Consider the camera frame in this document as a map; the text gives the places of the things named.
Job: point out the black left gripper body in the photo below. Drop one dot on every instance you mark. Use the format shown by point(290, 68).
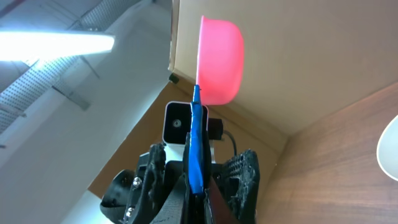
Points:
point(160, 192)

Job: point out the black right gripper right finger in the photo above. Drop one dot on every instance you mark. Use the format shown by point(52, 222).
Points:
point(216, 209)

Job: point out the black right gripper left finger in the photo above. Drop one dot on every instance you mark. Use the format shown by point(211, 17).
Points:
point(175, 209)

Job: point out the pink scoop with blue handle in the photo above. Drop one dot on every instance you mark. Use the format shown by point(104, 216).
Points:
point(220, 63)

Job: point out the white bowl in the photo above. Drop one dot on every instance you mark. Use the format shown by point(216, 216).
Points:
point(386, 151)

